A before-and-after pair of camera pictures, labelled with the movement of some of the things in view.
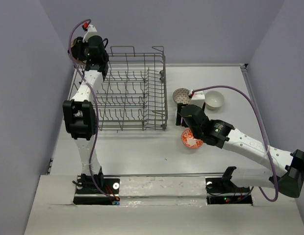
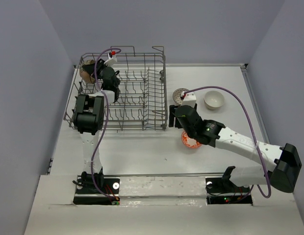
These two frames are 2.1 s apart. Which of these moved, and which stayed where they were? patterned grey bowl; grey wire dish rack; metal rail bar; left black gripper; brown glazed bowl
Moved: brown glazed bowl; left black gripper
Stayed: patterned grey bowl; metal rail bar; grey wire dish rack
